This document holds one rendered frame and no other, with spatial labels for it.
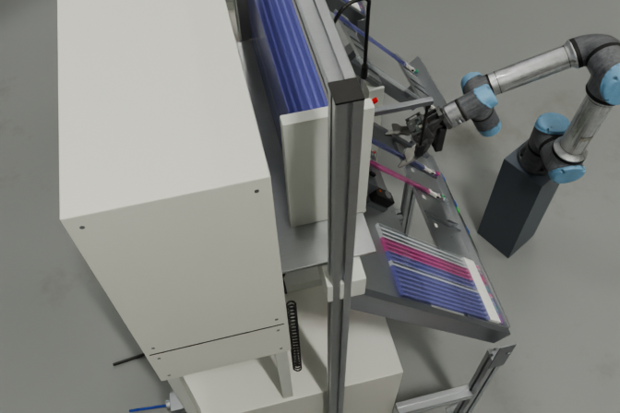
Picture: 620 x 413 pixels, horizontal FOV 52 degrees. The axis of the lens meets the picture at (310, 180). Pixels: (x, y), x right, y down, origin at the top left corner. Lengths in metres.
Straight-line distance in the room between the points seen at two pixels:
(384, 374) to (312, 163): 0.99
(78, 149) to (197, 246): 0.25
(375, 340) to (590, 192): 1.61
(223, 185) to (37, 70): 3.04
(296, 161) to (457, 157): 2.16
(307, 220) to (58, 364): 1.76
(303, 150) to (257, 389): 1.03
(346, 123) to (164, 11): 0.54
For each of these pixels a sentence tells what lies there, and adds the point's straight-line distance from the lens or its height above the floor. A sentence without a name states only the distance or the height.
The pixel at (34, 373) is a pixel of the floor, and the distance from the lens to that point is 2.90.
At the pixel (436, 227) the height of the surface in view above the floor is 0.83.
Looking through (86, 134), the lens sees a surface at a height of 1.72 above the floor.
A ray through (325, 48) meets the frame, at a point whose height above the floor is 1.90.
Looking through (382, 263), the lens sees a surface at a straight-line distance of 1.60.
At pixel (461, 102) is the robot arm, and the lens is 1.98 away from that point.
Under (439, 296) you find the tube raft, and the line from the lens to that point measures 1.73.
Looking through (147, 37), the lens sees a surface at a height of 1.72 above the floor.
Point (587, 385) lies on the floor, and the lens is 2.83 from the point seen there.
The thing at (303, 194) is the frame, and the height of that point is 1.50.
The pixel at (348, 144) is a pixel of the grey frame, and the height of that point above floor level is 1.80.
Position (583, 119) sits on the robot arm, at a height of 0.97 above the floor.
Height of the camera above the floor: 2.51
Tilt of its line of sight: 54 degrees down
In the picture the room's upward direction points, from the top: 2 degrees counter-clockwise
